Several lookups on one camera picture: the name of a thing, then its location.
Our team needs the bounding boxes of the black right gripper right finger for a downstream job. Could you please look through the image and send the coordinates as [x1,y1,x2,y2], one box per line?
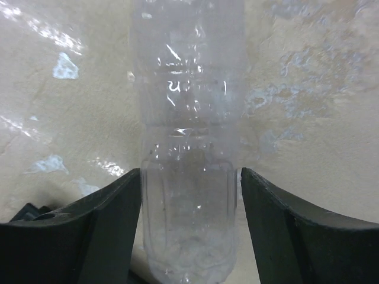
[241,167,378,283]

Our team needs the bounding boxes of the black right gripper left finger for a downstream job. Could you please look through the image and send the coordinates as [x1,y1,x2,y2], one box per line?
[1,169,142,283]

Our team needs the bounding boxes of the clear plastic bottle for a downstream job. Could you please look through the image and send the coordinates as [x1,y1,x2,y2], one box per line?
[130,1,248,283]

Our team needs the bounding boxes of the black white chessboard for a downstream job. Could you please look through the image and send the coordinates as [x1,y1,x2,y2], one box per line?
[10,203,56,222]

